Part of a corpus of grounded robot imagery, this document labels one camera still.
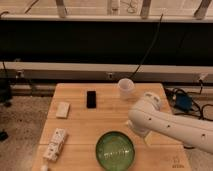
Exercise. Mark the white rectangular block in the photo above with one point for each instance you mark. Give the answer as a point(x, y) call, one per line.
point(62, 110)

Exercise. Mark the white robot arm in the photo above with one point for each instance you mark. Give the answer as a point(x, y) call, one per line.
point(145, 116)

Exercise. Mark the blue power adapter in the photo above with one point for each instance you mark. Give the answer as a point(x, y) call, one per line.
point(183, 102)

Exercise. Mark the black chair base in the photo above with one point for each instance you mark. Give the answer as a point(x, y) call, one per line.
point(5, 97)

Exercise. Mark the black rectangular block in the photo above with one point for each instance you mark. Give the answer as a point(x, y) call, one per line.
point(91, 99)

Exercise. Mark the clear plastic cup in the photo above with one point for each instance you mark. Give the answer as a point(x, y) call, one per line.
point(126, 88)

